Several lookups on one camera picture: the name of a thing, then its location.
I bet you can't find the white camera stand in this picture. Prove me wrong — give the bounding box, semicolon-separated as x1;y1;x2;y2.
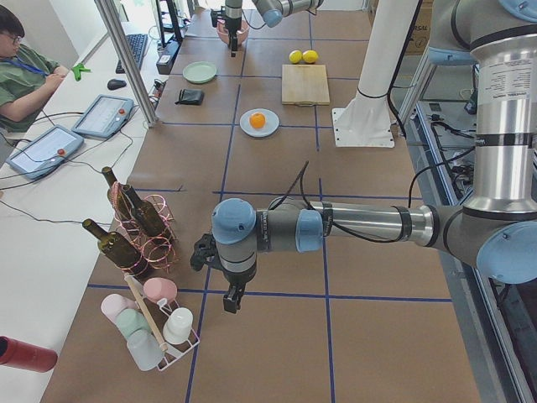
332;0;420;148

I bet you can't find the black computer mouse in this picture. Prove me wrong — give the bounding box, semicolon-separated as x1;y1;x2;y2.
107;79;127;91

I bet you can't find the front brown wine bottle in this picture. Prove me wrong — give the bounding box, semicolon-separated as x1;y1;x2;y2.
82;218;154;280

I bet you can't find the pale pink cup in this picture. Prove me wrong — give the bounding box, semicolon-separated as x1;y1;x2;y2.
101;294;138;323

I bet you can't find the light blue plate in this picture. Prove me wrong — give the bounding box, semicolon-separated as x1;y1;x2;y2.
239;108;279;138

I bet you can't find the pale green plate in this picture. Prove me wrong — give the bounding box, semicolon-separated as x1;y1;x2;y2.
182;61;217;84

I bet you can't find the folded dark grey cloth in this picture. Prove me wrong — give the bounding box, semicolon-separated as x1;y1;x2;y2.
175;89;205;106

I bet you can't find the teach pendant tablet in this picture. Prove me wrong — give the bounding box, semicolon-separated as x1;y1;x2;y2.
7;125;84;180
71;94;134;139

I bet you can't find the pink cup on top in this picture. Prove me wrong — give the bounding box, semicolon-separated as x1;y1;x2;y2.
143;277;178;303

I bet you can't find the pink bowl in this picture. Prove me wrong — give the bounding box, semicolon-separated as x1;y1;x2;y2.
216;18;249;46

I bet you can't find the green plastic clip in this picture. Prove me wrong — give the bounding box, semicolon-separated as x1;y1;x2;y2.
71;63;91;81

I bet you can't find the wooden rack handle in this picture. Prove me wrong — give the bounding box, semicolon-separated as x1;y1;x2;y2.
124;275;168;352

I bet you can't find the upper yellow lemon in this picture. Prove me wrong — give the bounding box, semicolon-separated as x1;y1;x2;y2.
289;50;303;65

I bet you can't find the white cup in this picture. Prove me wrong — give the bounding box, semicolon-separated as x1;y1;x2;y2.
163;307;193;344

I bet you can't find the far teach pendant tablet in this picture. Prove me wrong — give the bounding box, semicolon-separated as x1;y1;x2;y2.
71;94;134;139

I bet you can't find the person in green shirt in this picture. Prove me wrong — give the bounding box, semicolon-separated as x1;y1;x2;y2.
1;7;69;133

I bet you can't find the orange fruit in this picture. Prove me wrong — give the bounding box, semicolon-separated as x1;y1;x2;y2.
248;112;266;129

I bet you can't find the white wire cup rack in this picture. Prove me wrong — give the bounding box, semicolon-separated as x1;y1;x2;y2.
133;276;200;372

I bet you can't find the aluminium frame post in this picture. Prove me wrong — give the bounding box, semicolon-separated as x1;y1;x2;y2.
94;0;158;128

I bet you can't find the light grey cup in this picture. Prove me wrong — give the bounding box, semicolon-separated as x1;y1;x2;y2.
127;329;164;371

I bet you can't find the back brown wine bottle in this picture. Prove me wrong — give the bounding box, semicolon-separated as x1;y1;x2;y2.
102;166;131;222

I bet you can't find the mint green cup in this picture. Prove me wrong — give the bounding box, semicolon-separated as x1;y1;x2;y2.
114;308;151;339

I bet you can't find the near teach pendant tablet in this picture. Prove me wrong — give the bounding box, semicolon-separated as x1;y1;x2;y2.
7;125;84;180

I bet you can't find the wooden cutting board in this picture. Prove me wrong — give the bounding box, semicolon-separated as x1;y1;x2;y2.
281;64;331;106

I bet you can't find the copper wire bottle rack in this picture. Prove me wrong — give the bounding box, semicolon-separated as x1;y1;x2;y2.
114;194;178;275

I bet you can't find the black keyboard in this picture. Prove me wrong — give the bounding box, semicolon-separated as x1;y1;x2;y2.
125;34;149;69

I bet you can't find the red cylinder bottle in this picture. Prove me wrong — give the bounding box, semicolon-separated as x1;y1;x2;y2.
1;336;58;373

